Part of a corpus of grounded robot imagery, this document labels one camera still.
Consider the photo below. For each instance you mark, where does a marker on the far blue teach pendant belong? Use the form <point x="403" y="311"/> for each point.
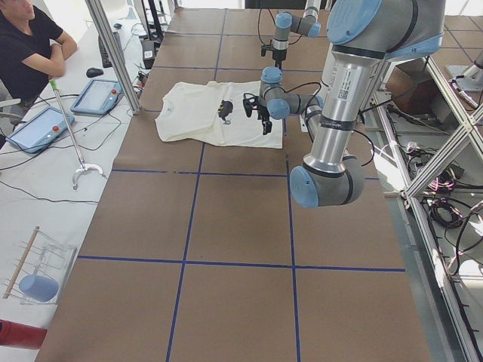
<point x="98" y="97"/>

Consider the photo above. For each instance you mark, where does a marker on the aluminium frame post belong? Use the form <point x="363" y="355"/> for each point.
<point x="115" y="54"/>

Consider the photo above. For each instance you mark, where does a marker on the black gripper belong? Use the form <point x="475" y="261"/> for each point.
<point x="263" y="112"/>

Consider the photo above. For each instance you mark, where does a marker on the brown cardboard box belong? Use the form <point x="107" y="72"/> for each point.
<point x="412" y="87"/>

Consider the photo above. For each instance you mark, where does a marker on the person in black shirt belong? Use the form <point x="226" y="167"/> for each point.
<point x="34" y="50"/>

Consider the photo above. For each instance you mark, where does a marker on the near blue teach pendant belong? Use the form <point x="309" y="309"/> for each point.
<point x="39" y="132"/>

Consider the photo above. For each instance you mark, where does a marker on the black computer mouse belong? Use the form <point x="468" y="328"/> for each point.
<point x="94" y="72"/>

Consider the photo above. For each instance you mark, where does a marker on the cream long-sleeve cat shirt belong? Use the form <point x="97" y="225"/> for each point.
<point x="213" y="113"/>

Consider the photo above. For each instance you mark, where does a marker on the black keyboard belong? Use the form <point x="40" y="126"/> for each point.
<point x="106" y="63"/>

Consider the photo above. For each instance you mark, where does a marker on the aluminium frame right side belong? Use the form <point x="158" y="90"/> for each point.
<point x="436" y="201"/>

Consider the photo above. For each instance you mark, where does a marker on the blue cup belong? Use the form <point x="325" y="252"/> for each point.
<point x="38" y="287"/>

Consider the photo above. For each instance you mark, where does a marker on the metal reacher grabber tool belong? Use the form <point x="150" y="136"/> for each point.
<point x="84" y="167"/>

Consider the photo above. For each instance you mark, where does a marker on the clear acrylic rack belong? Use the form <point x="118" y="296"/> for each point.
<point x="41" y="255"/>

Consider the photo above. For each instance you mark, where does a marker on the red cylinder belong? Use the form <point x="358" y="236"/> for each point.
<point x="17" y="335"/>

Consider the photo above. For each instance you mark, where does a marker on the blue teach pendant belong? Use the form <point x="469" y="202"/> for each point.
<point x="39" y="132"/>
<point x="98" y="97"/>

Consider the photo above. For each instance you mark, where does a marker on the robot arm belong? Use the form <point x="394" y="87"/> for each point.
<point x="363" y="34"/>
<point x="287" y="23"/>

